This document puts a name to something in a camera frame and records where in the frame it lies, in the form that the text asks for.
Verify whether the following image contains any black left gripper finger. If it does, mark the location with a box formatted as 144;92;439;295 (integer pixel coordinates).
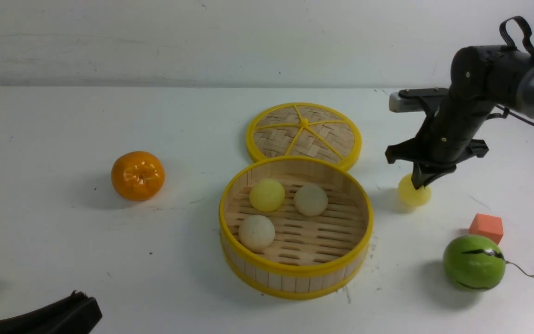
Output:
0;290;102;334

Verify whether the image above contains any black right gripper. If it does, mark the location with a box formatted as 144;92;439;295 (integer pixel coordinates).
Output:
385;93;496;190

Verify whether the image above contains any yellow bun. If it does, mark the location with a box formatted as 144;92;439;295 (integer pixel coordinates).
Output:
397;173;432;207
249;178;286;212

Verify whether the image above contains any white bun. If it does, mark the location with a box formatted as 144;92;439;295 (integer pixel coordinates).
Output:
294;184;329;217
239;214;276;251

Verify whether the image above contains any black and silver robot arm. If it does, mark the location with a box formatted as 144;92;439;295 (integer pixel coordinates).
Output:
385;37;534;189

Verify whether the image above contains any bamboo steamer tray yellow rim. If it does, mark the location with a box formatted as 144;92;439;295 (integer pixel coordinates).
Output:
218;156;374;300

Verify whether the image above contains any woven bamboo steamer lid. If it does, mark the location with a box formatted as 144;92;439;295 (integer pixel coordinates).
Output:
244;102;362;170

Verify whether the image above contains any orange foam cube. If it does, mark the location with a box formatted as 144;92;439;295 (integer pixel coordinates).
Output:
469;213;504;244

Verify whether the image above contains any green toy watermelon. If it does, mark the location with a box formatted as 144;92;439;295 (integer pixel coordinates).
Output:
442;234;534;292

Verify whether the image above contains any orange toy tangerine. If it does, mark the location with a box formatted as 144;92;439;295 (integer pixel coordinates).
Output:
111;151;166;201

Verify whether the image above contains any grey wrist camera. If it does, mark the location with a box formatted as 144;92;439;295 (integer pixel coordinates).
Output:
388;88;449;114

